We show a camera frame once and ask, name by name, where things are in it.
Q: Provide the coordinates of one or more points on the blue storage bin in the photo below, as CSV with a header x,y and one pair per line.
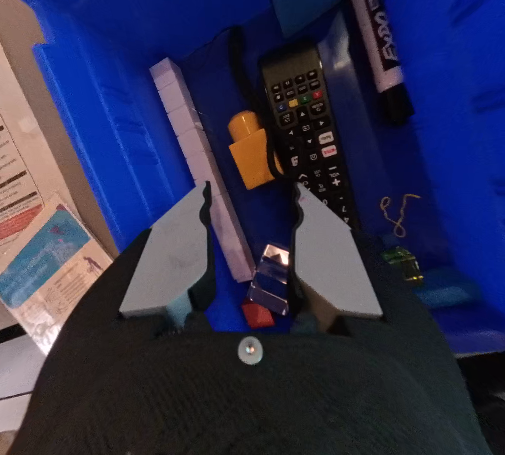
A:
x,y
138,9

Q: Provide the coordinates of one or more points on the black whiteboard marker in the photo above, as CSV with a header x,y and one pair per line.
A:
x,y
378,37

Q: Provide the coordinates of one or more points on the black remote control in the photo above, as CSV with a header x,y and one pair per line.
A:
x,y
303,115

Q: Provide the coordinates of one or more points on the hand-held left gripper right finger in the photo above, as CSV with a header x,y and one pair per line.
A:
x,y
331,265

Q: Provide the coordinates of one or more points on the blue printed card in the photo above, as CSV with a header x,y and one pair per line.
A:
x,y
43,253

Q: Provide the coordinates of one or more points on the red toy block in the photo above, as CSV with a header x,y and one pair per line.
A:
x,y
256,315

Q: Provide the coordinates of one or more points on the white block strip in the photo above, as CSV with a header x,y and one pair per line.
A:
x,y
185,119

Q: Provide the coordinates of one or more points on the yellow toy block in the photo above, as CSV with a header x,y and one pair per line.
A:
x,y
248,155

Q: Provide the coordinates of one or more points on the clear acrylic prism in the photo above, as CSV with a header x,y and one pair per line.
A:
x,y
272,281

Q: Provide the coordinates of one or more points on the yellow rubber band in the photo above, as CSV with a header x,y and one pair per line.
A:
x,y
398,222

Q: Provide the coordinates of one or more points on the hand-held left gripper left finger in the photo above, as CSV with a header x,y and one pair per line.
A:
x,y
169,265

